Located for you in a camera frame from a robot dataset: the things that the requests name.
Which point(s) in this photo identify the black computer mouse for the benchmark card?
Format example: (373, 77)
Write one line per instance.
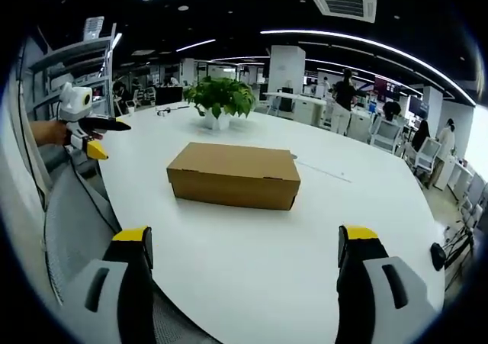
(438, 256)

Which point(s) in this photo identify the brown cardboard shoe box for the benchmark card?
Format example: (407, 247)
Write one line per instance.
(232, 176)

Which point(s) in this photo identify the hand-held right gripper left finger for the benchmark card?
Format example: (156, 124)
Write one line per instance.
(114, 283)

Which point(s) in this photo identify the green potted plant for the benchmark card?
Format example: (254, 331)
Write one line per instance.
(220, 100)

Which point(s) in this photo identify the black monitor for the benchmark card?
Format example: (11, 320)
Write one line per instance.
(168, 95)

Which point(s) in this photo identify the grey mesh office chair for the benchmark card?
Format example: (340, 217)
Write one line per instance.
(80, 222)

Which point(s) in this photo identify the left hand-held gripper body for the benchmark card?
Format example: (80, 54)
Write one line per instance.
(76, 107)

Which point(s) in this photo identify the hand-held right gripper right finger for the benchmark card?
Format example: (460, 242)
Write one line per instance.
(373, 283)

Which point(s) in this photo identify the white office chair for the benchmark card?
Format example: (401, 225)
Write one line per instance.
(425, 157)
(386, 134)

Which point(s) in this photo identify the person's left hand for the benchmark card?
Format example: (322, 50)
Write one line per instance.
(51, 132)

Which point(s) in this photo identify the ceiling air conditioner vent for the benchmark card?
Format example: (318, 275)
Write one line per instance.
(342, 4)

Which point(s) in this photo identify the grey metal shelving rack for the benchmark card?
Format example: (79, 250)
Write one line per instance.
(72, 73)

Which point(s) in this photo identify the white headset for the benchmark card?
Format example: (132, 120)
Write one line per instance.
(164, 111)

